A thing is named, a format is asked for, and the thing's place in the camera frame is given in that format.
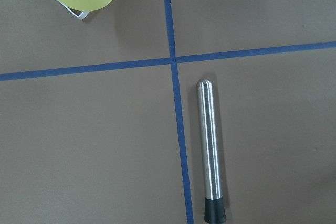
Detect steel muddler black tip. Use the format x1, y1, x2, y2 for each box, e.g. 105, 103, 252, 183
197, 79, 226, 223

